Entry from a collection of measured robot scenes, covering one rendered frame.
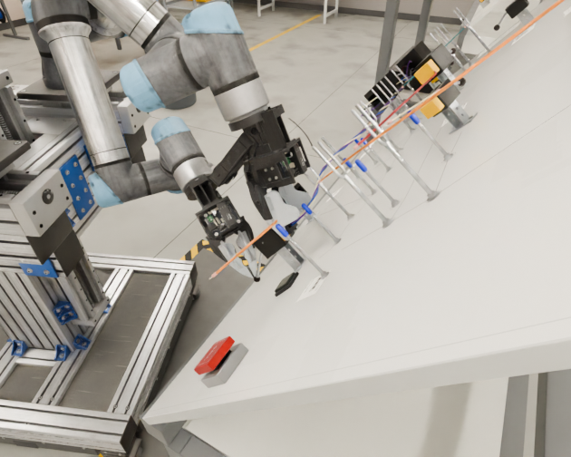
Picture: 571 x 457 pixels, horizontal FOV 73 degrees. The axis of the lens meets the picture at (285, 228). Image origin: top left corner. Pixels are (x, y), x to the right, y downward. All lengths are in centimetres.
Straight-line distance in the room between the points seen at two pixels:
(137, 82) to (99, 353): 132
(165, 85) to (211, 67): 7
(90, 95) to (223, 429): 70
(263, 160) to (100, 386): 128
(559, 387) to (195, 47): 75
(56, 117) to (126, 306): 86
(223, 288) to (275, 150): 159
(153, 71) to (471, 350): 53
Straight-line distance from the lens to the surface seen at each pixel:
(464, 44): 368
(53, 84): 139
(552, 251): 28
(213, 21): 59
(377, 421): 87
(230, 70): 59
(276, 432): 84
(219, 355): 54
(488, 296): 27
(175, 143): 81
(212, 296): 210
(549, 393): 77
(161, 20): 74
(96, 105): 89
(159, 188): 90
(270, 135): 60
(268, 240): 68
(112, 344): 179
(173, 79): 61
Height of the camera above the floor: 158
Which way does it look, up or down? 40 degrees down
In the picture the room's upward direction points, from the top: straight up
